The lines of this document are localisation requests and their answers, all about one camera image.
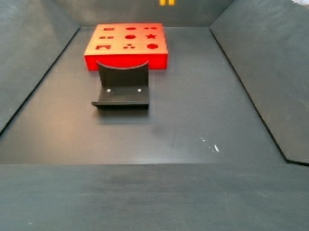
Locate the black curved holder stand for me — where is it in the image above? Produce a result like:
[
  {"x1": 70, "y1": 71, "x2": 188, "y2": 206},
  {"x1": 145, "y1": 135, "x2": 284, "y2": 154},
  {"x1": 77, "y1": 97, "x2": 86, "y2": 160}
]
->
[{"x1": 93, "y1": 62, "x2": 150, "y2": 108}]

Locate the yellow object at top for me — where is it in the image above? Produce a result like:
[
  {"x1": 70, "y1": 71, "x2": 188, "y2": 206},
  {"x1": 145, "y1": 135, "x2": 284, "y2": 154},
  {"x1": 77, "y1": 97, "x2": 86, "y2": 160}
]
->
[{"x1": 158, "y1": 0, "x2": 177, "y2": 6}]

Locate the red shape-sorter block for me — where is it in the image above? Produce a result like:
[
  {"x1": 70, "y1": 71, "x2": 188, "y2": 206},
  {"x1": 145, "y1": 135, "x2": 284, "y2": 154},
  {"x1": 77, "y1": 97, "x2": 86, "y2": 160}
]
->
[{"x1": 83, "y1": 23, "x2": 169, "y2": 71}]

